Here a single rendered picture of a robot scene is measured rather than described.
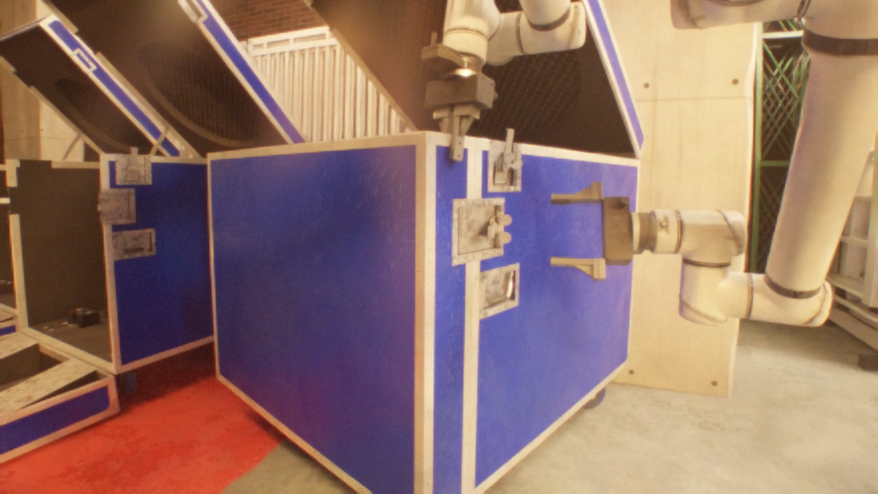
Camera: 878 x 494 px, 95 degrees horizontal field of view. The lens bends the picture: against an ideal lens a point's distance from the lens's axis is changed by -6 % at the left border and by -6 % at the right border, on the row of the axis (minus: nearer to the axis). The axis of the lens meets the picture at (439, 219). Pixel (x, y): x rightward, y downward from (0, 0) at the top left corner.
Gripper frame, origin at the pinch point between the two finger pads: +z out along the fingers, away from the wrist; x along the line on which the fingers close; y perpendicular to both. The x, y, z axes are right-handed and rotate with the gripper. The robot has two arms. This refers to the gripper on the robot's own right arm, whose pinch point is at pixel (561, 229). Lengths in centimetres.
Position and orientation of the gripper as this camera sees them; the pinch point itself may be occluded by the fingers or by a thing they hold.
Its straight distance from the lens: 91.5
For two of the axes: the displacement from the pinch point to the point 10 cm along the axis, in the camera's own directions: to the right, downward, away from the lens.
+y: -2.1, -3.3, -9.2
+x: -0.9, 9.4, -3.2
